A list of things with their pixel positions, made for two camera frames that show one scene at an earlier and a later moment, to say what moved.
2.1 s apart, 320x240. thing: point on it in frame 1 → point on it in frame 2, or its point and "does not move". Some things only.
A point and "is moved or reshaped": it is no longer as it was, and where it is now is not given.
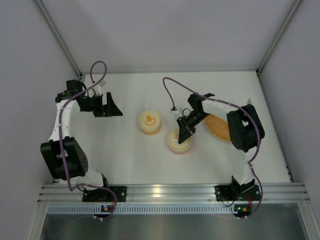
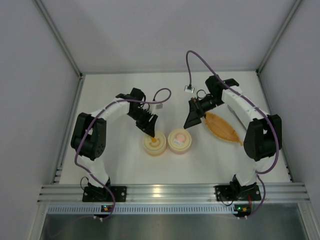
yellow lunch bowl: x=150 y=132 is moved or reshaped
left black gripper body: x=104 y=105 → x=146 y=120
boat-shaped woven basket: x=219 y=127 does not move
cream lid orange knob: x=149 y=120 is moved or reshaped
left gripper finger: x=111 y=109 → x=150 y=128
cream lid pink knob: x=173 y=142 does not move
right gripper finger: x=185 y=129 → x=194 y=116
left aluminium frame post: x=55 y=31 does not move
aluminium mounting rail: x=274 y=193 does not move
